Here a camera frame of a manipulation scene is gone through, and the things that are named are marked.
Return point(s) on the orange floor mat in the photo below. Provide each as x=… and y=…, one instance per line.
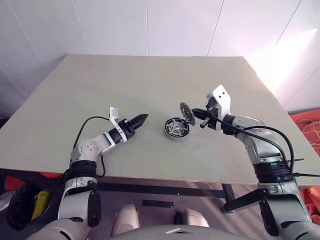
x=298, y=120

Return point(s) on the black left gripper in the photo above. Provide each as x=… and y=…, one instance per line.
x=126, y=128

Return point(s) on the beige left robot leg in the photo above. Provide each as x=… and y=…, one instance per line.
x=126, y=218

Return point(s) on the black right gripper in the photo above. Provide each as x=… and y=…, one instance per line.
x=212, y=102

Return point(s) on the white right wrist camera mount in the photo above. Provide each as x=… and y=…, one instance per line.
x=221, y=97

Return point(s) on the red cloth under table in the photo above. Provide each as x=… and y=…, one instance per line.
x=10, y=181

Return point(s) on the beige robot leg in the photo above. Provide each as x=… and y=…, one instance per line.
x=126, y=218
x=195, y=218

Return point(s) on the black round basket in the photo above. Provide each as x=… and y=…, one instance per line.
x=17, y=206

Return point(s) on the black metal table frame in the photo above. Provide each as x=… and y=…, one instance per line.
x=160, y=188

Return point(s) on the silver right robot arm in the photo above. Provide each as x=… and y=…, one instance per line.
x=260, y=145

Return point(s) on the grey robot torso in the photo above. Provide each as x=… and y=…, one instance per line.
x=160, y=232

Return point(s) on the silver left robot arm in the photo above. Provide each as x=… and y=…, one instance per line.
x=92, y=147

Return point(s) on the black spoked motor cover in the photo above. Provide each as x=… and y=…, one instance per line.
x=176, y=127

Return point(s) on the yellow plastic object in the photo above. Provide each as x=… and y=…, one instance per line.
x=40, y=203

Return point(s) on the beige right robot leg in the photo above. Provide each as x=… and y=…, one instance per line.
x=195, y=218

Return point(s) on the black floor tape strip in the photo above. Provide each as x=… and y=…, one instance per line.
x=157, y=203

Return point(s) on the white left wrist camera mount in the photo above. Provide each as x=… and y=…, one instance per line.
x=113, y=111

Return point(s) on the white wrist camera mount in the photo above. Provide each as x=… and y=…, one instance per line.
x=221, y=97
x=113, y=111

